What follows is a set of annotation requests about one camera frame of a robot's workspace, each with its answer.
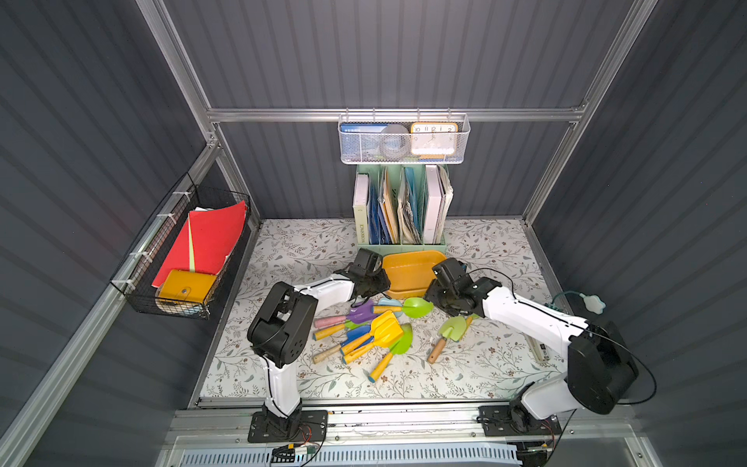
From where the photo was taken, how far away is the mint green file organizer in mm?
950

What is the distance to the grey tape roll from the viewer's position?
34.5 inches

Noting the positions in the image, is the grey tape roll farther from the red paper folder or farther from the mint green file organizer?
the red paper folder

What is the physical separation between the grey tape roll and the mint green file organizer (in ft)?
0.38

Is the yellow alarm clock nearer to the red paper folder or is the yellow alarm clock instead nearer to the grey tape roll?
the grey tape roll
